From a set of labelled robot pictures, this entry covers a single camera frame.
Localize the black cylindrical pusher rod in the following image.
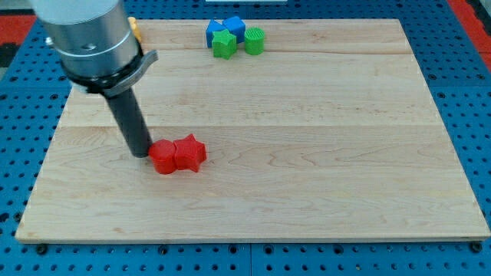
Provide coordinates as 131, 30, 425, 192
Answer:
104, 88, 153, 158

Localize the red cylinder block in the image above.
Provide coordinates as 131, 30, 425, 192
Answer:
148, 140, 177, 175

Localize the red star block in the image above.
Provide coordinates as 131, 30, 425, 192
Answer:
173, 134, 207, 173

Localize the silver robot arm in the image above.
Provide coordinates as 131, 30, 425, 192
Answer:
29, 0, 158, 158

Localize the yellow block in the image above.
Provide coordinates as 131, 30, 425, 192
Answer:
127, 17, 142, 43

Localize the green star block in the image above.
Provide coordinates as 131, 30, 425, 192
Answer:
212, 29, 237, 60

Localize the blue triangle block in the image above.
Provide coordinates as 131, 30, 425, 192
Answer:
206, 19, 226, 48

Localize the blue cube block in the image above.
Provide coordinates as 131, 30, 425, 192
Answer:
222, 16, 246, 44

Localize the green cylinder block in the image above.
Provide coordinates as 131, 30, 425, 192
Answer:
244, 28, 265, 55

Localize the wooden board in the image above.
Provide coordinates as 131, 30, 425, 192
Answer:
15, 19, 490, 244

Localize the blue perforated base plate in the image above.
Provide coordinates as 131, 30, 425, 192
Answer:
1, 0, 490, 275

